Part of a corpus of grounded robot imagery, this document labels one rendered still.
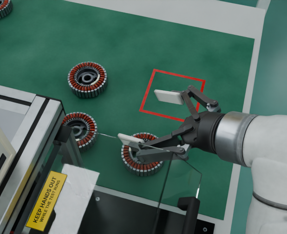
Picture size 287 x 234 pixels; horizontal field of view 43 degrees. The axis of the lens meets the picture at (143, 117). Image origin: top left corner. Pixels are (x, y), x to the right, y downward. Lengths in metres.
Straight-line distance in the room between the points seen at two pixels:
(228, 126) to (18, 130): 0.34
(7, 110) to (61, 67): 0.54
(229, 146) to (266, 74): 1.59
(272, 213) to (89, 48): 0.79
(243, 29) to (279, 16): 1.26
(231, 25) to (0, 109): 0.86
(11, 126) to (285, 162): 0.42
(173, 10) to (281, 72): 1.06
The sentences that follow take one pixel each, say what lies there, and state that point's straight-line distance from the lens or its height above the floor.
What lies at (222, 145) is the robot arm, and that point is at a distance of 0.62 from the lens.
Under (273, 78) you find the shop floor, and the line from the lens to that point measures 2.18.
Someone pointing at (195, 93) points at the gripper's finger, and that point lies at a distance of 0.76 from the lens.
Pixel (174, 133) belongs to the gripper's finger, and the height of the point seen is 1.02.
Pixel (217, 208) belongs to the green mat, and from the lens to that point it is 0.93.
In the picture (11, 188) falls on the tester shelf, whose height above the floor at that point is 1.11.
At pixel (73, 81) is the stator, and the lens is 1.07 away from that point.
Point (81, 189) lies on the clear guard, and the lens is 0.60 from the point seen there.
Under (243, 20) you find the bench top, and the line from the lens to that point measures 1.32.
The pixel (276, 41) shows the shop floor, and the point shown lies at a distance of 2.37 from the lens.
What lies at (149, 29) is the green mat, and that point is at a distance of 1.24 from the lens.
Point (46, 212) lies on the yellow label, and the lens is 0.60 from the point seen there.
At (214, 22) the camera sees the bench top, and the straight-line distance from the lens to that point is 1.28.
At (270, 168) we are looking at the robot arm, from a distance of 0.58.
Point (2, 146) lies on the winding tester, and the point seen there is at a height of 1.16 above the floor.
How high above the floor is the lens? 1.62
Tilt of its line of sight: 58 degrees down
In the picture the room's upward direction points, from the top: straight up
